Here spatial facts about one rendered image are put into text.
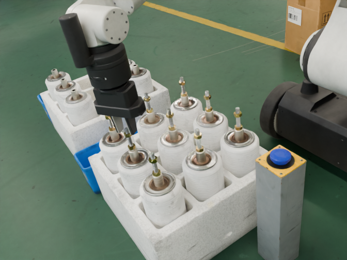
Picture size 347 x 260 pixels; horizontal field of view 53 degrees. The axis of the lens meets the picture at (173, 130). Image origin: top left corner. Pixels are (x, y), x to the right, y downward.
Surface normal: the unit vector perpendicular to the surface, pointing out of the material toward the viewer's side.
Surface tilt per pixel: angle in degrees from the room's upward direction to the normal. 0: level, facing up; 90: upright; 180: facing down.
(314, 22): 90
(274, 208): 90
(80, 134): 90
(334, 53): 55
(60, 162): 0
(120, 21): 90
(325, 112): 0
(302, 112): 46
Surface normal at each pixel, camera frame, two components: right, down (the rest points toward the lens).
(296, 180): 0.54, 0.42
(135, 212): -0.16, -0.80
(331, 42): -0.71, -0.24
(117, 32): 0.76, 0.27
